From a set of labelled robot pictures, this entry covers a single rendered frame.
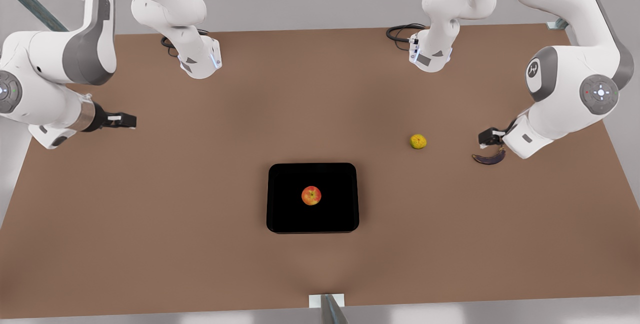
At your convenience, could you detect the black cable loop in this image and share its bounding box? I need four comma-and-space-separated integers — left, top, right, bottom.
160, 29, 210, 58
386, 23, 427, 52

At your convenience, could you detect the black rectangular tray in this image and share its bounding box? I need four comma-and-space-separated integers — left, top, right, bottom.
266, 162, 360, 235

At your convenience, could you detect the dark purple eggplant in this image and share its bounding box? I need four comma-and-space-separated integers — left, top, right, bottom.
472, 148, 507, 166

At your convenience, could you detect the red yellow apple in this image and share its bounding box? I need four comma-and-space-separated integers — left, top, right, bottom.
301, 186, 322, 206

